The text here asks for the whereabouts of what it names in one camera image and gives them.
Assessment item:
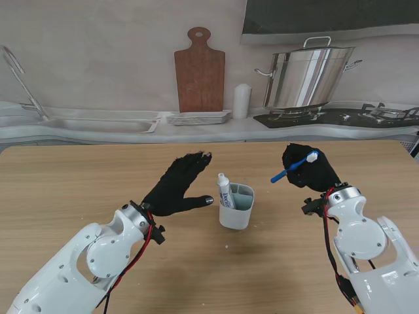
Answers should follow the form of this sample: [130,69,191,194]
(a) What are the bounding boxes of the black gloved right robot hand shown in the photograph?
[282,142,343,193]

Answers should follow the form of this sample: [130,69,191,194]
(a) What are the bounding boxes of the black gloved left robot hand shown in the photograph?
[142,151,215,217]

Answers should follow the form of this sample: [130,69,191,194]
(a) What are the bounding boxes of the blue toothbrush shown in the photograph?
[270,150,319,184]

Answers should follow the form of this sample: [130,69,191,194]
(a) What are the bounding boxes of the white toothpaste tube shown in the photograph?
[216,173,237,210]

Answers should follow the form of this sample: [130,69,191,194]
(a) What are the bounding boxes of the white divided toothbrush holder cup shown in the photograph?
[218,183,255,231]

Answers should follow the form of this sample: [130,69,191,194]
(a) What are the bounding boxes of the black gas stove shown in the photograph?
[253,103,419,130]

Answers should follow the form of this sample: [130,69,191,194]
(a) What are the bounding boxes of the stack of white plates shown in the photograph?
[165,110,232,126]

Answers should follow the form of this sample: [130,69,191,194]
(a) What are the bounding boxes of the large steel stock pot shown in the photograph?
[255,37,363,111]

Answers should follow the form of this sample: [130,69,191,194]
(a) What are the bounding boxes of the steel kitchen sink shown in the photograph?
[48,109,163,134]

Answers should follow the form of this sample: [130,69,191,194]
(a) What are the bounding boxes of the grey perforated metal panel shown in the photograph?
[401,131,419,162]

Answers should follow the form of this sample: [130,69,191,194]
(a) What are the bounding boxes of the white cylindrical canister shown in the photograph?
[232,83,253,120]

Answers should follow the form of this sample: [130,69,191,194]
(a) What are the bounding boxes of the brown wooden cutting board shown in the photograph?
[173,27,226,113]

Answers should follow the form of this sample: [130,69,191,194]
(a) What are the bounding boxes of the dark range hood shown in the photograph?
[240,0,419,46]

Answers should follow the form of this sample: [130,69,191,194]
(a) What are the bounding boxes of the chrome kitchen faucet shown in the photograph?
[0,44,50,121]

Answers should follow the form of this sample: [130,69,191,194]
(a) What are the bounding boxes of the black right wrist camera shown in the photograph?
[301,197,327,217]

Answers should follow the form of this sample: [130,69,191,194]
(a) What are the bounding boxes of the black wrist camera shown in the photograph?
[151,224,167,245]
[301,197,327,217]

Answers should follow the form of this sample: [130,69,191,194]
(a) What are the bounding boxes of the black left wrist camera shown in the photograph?
[151,224,167,245]

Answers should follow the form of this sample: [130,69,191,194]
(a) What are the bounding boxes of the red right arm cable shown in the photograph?
[322,192,364,314]

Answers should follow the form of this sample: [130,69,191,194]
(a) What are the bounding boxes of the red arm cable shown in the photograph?
[98,209,156,314]
[322,192,364,314]

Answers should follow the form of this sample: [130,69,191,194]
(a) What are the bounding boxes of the red left arm cable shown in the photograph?
[98,209,156,314]

